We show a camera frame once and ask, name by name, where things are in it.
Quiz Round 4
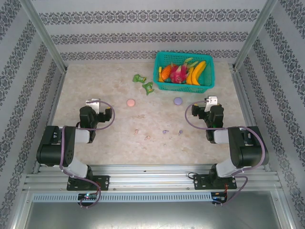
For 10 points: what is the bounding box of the teal plastic basket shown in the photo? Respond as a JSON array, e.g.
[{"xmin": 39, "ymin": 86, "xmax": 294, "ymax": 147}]
[{"xmin": 152, "ymin": 51, "xmax": 216, "ymax": 94}]

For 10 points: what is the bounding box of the yellow toy banana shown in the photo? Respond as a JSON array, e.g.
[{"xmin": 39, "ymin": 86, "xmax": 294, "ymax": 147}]
[
  {"xmin": 190, "ymin": 61, "xmax": 207, "ymax": 86},
  {"xmin": 185, "ymin": 66, "xmax": 195, "ymax": 84}
]

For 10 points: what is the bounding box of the pink toy dragon fruit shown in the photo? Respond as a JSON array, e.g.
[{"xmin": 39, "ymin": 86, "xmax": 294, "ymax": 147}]
[{"xmin": 169, "ymin": 58, "xmax": 200, "ymax": 84}]

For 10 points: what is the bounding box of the green snack packet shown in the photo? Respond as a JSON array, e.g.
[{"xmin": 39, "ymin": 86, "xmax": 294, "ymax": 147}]
[
  {"xmin": 132, "ymin": 73, "xmax": 147, "ymax": 83},
  {"xmin": 142, "ymin": 81, "xmax": 155, "ymax": 96}
]

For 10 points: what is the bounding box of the orange toy mango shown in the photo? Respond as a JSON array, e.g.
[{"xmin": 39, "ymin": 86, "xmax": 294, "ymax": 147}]
[{"xmin": 161, "ymin": 63, "xmax": 173, "ymax": 81}]

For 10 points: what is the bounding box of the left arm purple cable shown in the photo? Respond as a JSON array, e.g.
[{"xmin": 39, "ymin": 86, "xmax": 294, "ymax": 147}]
[{"xmin": 58, "ymin": 100, "xmax": 117, "ymax": 209}]

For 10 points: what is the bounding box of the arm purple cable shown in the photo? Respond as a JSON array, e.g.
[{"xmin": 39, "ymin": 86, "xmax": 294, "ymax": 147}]
[
  {"xmin": 185, "ymin": 100, "xmax": 266, "ymax": 208},
  {"xmin": 58, "ymin": 100, "xmax": 117, "ymax": 209}
]

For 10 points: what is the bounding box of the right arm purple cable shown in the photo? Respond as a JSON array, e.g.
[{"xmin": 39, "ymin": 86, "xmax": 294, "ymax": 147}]
[{"xmin": 185, "ymin": 100, "xmax": 266, "ymax": 208}]

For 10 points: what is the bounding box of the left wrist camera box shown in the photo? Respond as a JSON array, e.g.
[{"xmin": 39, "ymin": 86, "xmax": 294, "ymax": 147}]
[{"xmin": 85, "ymin": 98, "xmax": 101, "ymax": 115}]

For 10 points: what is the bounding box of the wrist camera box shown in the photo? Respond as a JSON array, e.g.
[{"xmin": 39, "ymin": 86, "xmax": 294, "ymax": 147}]
[
  {"xmin": 204, "ymin": 95, "xmax": 219, "ymax": 112},
  {"xmin": 85, "ymin": 98, "xmax": 101, "ymax": 115}
]

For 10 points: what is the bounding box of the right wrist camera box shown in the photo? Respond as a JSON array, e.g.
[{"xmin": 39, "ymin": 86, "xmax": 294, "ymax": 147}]
[{"xmin": 204, "ymin": 95, "xmax": 219, "ymax": 112}]

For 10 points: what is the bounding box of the aluminium side rail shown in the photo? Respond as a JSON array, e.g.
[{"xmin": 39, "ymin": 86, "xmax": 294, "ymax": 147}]
[
  {"xmin": 33, "ymin": 68, "xmax": 67, "ymax": 174},
  {"xmin": 230, "ymin": 63, "xmax": 271, "ymax": 172}
]

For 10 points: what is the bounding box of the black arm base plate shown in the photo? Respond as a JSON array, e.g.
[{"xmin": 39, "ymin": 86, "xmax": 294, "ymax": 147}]
[
  {"xmin": 66, "ymin": 175, "xmax": 111, "ymax": 191},
  {"xmin": 193, "ymin": 174, "xmax": 237, "ymax": 190}
]

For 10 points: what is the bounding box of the aluminium mounting rail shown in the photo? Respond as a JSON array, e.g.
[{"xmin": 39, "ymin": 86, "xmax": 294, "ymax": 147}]
[{"xmin": 22, "ymin": 164, "xmax": 280, "ymax": 192}]

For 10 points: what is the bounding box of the grey slotted cable duct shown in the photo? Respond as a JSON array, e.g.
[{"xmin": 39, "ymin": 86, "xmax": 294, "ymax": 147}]
[{"xmin": 31, "ymin": 192, "xmax": 213, "ymax": 203}]

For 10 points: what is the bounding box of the aluminium frame post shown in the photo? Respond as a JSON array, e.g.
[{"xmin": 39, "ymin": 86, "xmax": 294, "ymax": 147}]
[
  {"xmin": 19, "ymin": 0, "xmax": 68, "ymax": 72},
  {"xmin": 233, "ymin": 0, "xmax": 279, "ymax": 70}
]

